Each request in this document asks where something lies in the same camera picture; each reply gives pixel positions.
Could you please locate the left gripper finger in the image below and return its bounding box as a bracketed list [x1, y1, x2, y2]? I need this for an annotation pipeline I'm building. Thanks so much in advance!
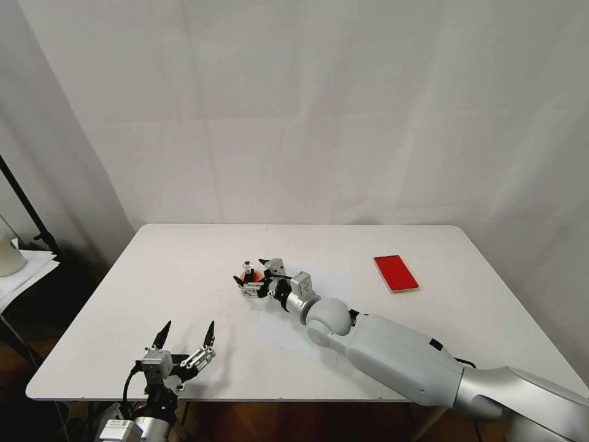
[146, 320, 172, 358]
[178, 320, 217, 382]

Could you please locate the rectangular red ink pad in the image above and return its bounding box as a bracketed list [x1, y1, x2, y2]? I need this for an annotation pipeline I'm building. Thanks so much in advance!
[372, 254, 422, 295]

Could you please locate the dark table leg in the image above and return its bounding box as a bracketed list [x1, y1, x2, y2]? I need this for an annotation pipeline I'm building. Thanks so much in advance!
[86, 401, 103, 442]

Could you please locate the white paper stack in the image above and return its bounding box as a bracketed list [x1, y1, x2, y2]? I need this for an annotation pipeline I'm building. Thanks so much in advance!
[0, 247, 61, 315]

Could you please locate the black slanted metal rod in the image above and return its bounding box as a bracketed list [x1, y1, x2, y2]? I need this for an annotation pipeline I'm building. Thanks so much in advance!
[0, 316, 41, 370]

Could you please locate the white cone-shaped object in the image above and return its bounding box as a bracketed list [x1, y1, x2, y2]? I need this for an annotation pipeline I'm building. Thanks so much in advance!
[0, 214, 26, 279]

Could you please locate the black stand pole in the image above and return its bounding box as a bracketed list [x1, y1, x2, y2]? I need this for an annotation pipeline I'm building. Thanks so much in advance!
[0, 154, 61, 258]

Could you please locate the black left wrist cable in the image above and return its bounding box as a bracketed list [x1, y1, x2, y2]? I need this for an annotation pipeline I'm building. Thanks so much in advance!
[121, 361, 144, 413]

